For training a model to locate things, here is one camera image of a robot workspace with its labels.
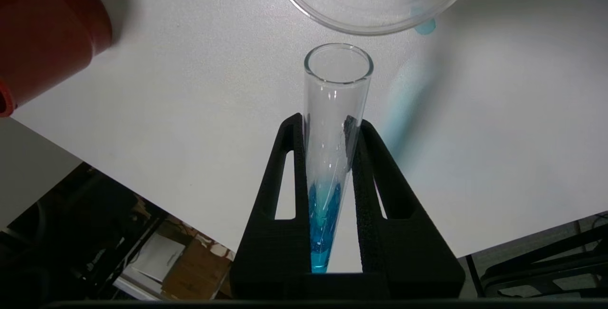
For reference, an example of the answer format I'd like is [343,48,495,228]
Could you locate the white paper sheet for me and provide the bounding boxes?
[127,232,187,285]

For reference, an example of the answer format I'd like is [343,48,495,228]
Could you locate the small blue liquid drop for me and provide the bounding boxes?
[412,16,437,36]

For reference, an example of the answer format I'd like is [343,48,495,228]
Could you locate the black metal frame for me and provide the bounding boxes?
[465,212,608,299]

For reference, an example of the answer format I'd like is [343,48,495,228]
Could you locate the brown cardboard box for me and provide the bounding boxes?
[161,238,234,300]

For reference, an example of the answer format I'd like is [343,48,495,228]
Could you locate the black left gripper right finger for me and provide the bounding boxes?
[344,115,466,300]

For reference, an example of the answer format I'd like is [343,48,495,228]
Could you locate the red cup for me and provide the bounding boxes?
[0,0,114,118]

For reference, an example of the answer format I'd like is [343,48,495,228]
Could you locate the clear glass dish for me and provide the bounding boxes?
[266,0,488,36]

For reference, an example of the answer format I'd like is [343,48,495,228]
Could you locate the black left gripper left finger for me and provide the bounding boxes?
[230,112,313,300]

